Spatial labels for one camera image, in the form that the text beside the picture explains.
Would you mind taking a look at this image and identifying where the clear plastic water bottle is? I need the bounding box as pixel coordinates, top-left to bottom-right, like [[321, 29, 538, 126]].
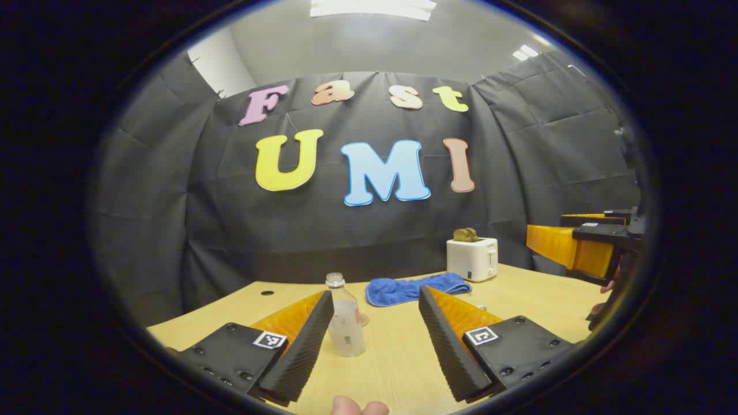
[[325, 273, 367, 358]]

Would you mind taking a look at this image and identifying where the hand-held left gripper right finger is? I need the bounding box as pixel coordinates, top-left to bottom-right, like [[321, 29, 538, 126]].
[[418, 285, 574, 404]]

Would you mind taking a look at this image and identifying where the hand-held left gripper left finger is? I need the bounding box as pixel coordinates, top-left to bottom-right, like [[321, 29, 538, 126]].
[[173, 290, 335, 407]]

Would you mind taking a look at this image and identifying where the white toaster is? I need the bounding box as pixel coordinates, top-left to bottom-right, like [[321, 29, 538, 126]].
[[446, 236, 499, 282]]

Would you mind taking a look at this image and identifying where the blue towel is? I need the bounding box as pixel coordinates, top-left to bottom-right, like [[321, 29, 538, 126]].
[[365, 273, 473, 307]]

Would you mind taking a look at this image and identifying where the black backdrop cloth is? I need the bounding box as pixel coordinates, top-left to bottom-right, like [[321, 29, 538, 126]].
[[92, 52, 642, 327]]

